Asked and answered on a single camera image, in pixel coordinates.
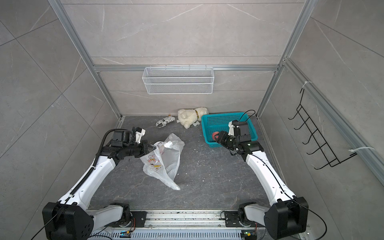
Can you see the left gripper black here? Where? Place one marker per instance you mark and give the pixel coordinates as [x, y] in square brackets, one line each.
[143, 145]

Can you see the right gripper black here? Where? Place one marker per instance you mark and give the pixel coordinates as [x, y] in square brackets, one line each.
[223, 135]

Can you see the pink peach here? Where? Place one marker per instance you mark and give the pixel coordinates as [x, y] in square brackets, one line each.
[215, 136]

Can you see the white printed plastic bag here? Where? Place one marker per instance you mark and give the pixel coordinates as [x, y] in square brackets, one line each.
[164, 161]

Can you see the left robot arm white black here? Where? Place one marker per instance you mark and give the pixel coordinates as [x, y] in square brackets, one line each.
[70, 218]

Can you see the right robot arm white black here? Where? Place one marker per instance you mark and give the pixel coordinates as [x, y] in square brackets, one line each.
[287, 214]

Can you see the small white toy car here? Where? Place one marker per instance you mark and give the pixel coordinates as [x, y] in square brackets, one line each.
[165, 121]

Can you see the white plush bear toy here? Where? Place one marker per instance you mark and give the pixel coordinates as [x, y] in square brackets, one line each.
[188, 117]

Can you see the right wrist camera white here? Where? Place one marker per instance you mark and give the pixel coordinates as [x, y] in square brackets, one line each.
[241, 130]

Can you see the white wire mesh basket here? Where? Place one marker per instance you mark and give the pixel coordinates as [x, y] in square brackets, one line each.
[178, 80]

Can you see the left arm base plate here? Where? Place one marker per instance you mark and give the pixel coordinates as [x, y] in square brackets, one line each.
[137, 219]

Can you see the aluminium mounting rail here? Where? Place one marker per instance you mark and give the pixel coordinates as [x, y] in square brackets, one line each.
[183, 219]

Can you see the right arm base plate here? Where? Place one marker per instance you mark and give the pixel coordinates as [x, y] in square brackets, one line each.
[236, 219]

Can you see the black wire hook rack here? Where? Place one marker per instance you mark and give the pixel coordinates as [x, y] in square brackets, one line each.
[316, 136]

